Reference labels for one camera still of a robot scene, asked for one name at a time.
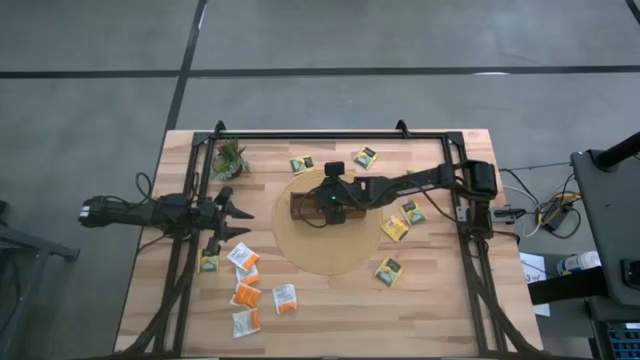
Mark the backlit keyboard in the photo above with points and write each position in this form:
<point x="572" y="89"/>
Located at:
<point x="625" y="345"/>

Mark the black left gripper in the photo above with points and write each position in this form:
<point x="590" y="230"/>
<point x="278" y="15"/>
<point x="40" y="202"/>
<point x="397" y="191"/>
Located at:
<point x="218" y="215"/>

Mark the black power adapter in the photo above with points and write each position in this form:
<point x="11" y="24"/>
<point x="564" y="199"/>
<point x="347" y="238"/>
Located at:
<point x="560" y="220"/>

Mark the round woven straw placemat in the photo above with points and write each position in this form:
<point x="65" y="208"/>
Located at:
<point x="325" y="250"/>

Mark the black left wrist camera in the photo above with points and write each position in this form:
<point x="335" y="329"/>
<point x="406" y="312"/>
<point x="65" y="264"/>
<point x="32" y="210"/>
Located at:
<point x="205" y="207"/>

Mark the black metal table frame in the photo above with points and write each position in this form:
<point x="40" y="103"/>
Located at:
<point x="275" y="135"/>

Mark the grey metal stand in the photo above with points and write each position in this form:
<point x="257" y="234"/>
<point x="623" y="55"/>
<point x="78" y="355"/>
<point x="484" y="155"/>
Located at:
<point x="35" y="245"/>

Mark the dark grey cart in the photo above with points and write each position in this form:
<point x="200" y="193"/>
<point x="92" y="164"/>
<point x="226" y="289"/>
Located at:
<point x="610" y="225"/>

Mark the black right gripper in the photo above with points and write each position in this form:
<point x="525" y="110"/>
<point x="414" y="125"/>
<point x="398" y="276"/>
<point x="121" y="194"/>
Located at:
<point x="334" y="169"/>

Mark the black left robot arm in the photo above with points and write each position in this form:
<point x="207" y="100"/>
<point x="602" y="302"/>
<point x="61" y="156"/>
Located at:
<point x="130" y="214"/>

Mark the brown wooden compartment tea box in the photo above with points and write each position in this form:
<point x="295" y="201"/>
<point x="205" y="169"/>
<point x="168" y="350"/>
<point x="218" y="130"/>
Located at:
<point x="295" y="200"/>

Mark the black pole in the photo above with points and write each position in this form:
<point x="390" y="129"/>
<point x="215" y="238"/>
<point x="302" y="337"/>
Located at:
<point x="620" y="150"/>

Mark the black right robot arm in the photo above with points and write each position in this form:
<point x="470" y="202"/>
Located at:
<point x="400" y="182"/>

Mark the white orange tea packet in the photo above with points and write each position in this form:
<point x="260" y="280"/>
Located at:
<point x="249" y="276"/>
<point x="242" y="257"/>
<point x="245" y="323"/>
<point x="285" y="299"/>

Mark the white paper sheet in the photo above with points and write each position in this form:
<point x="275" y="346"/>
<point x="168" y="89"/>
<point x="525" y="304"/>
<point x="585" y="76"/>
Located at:
<point x="532" y="265"/>

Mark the small black device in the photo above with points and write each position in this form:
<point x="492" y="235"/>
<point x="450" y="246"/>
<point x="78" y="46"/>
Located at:
<point x="632" y="274"/>

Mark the black flat bar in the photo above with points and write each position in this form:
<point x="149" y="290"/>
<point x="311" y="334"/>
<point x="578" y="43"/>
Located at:
<point x="565" y="286"/>

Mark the grey controller box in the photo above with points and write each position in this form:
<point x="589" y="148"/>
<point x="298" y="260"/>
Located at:
<point x="507" y="215"/>

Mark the potted green succulent plant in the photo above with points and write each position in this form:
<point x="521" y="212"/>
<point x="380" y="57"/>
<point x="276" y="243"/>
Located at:
<point x="230" y="160"/>

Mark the white plastic bottle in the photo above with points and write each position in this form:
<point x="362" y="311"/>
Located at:
<point x="580" y="262"/>

